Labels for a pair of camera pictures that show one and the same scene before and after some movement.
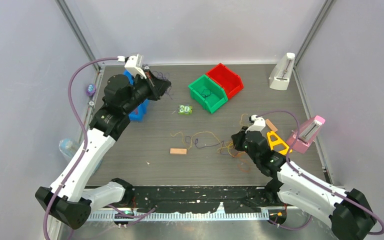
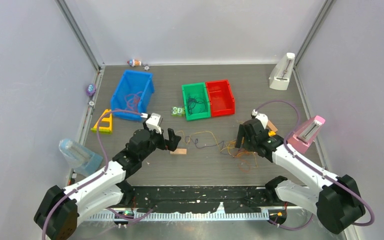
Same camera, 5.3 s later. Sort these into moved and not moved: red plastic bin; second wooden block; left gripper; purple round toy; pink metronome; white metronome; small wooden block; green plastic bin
Moved: green plastic bin; left gripper; red plastic bin
Not moved: white metronome; second wooden block; pink metronome; purple round toy; small wooden block
